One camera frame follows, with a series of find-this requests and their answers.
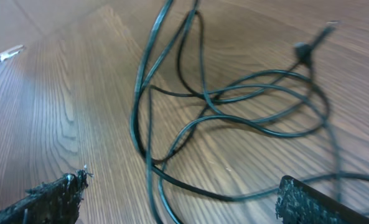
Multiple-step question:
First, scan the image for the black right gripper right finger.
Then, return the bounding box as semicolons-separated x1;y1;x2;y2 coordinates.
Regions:
275;175;369;224

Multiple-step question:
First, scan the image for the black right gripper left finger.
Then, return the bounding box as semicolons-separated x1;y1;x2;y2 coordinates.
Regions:
0;166;93;224

